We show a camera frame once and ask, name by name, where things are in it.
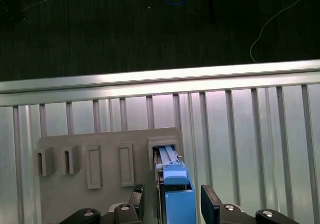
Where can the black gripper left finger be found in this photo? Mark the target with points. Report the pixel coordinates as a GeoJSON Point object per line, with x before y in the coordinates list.
{"type": "Point", "coordinates": [138, 204]}

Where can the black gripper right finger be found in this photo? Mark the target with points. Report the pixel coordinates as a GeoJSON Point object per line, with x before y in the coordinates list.
{"type": "Point", "coordinates": [210, 204]}

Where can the hard disk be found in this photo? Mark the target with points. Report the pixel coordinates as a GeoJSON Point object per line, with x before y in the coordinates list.
{"type": "Point", "coordinates": [178, 204]}

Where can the grey parts rack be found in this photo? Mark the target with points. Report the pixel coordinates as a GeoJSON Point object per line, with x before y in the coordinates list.
{"type": "Point", "coordinates": [110, 196]}

